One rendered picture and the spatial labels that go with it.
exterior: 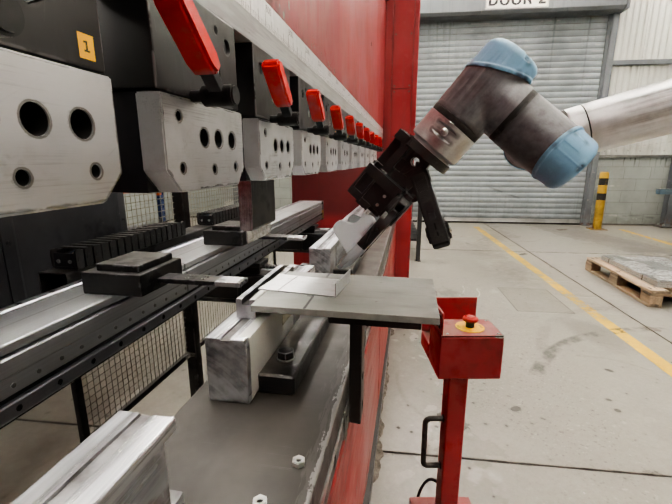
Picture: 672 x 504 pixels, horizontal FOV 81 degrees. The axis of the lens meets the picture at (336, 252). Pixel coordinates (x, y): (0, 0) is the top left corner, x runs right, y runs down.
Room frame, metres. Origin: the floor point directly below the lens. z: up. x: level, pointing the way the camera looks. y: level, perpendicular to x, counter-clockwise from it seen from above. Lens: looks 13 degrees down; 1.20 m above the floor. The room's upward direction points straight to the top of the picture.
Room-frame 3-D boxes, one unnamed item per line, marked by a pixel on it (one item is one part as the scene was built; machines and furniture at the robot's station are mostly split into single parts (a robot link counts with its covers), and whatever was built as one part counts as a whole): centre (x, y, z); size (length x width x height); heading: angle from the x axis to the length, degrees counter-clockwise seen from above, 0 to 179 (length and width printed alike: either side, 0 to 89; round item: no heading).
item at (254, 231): (0.62, 0.12, 1.13); 0.10 x 0.02 x 0.10; 169
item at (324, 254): (1.86, -0.11, 0.92); 1.67 x 0.06 x 0.10; 169
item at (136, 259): (0.66, 0.28, 1.01); 0.26 x 0.12 x 0.05; 79
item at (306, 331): (0.65, 0.06, 0.89); 0.30 x 0.05 x 0.03; 169
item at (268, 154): (0.60, 0.12, 1.26); 0.15 x 0.09 x 0.17; 169
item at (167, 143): (0.40, 0.16, 1.26); 0.15 x 0.09 x 0.17; 169
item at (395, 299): (0.59, -0.02, 1.00); 0.26 x 0.18 x 0.01; 79
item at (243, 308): (0.65, 0.12, 0.99); 0.20 x 0.03 x 0.03; 169
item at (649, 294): (3.64, -3.11, 0.07); 1.20 x 0.80 x 0.14; 171
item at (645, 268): (3.64, -3.12, 0.17); 0.99 x 0.63 x 0.05; 171
